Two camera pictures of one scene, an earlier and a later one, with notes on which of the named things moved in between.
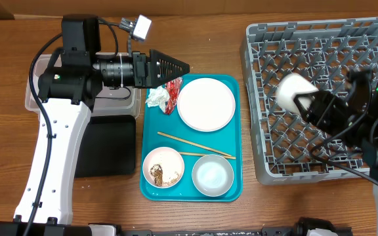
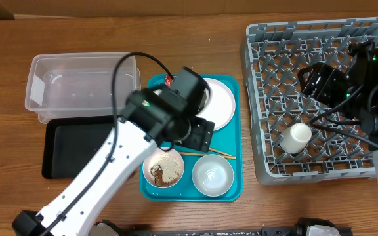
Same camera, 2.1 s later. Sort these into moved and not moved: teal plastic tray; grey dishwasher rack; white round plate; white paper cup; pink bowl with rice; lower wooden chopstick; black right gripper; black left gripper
Moved: white paper cup; black right gripper; black left gripper
Not moved: pink bowl with rice; white round plate; teal plastic tray; grey dishwasher rack; lower wooden chopstick
